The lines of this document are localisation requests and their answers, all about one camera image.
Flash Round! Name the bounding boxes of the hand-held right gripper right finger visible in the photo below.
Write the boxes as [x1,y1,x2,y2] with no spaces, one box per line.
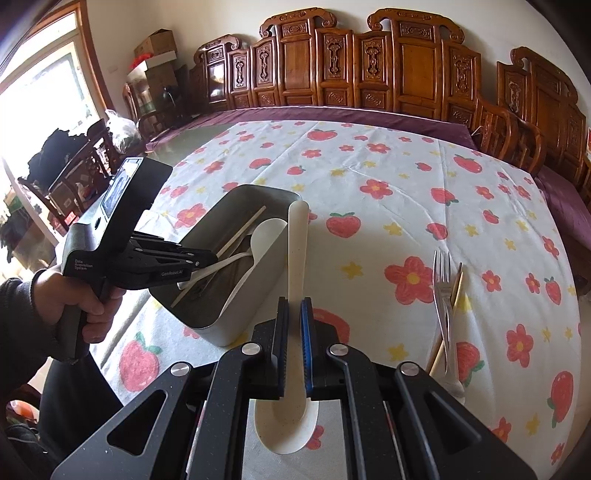
[300,298,539,480]

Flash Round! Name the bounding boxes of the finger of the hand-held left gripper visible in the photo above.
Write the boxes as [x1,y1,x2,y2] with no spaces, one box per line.
[130,234,218,269]
[115,258,204,291]

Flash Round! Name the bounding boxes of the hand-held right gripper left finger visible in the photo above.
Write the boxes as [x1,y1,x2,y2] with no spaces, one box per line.
[51,298,289,480]

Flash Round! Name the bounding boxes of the metal tray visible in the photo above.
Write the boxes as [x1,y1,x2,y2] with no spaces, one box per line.
[150,185,303,347]

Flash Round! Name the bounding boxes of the cream plastic spoon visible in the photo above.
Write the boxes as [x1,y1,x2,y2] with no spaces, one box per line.
[254,200,320,455]
[178,218,288,291]
[221,256,262,320]

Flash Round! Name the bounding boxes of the person's left forearm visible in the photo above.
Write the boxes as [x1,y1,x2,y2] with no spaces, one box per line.
[0,277,61,384]

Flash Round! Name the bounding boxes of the person's left hand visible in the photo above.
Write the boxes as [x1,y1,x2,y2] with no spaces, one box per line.
[33,267,124,344]

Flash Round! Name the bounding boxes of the dark wooden dining chair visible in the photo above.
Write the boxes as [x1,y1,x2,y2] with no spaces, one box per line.
[18,119,123,232]

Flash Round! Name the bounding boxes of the black cloth pile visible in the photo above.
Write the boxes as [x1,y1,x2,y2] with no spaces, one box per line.
[28,128,89,182]

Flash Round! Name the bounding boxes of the clear plastic bag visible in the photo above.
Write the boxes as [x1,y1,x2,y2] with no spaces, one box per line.
[104,108,145,154]

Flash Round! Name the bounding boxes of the person's dark trousers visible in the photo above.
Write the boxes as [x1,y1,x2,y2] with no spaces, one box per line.
[39,355,139,480]

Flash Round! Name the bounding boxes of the silver metal fork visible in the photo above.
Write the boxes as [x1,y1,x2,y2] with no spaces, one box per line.
[425,262,464,376]

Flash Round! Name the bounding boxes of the stacked cardboard boxes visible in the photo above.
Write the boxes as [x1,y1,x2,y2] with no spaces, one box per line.
[139,65,191,121]

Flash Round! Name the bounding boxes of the floral strawberry tablecloth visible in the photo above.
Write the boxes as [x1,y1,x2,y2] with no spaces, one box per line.
[90,120,583,480]

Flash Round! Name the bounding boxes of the white flat box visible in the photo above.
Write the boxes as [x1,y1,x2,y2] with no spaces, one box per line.
[126,50,178,81]

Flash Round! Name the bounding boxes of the purple sofa cushion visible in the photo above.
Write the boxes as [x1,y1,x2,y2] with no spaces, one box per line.
[145,105,478,153]

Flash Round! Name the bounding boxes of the brown cardboard box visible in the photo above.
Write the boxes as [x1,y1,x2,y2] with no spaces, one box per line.
[134,28,178,58]

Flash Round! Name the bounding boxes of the purple armchair cushion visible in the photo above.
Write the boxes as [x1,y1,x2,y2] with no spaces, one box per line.
[536,164,591,260]

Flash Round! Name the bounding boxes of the carved wooden sofa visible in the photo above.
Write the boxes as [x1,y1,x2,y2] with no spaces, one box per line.
[189,7,509,153]

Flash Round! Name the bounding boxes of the carved wooden armchair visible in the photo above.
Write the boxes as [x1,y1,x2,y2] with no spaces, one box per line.
[480,46,591,208]

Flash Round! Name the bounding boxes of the wooden door frame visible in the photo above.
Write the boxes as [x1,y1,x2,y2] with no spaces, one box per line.
[0,0,115,126]

